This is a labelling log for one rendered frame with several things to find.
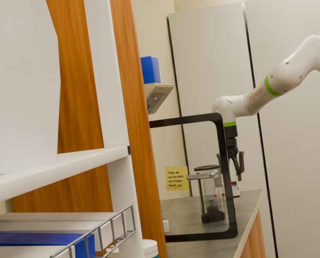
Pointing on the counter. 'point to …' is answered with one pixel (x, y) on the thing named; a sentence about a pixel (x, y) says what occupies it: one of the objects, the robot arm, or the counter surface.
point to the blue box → (150, 69)
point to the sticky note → (176, 178)
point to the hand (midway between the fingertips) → (233, 181)
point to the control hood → (160, 88)
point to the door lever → (203, 175)
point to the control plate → (153, 100)
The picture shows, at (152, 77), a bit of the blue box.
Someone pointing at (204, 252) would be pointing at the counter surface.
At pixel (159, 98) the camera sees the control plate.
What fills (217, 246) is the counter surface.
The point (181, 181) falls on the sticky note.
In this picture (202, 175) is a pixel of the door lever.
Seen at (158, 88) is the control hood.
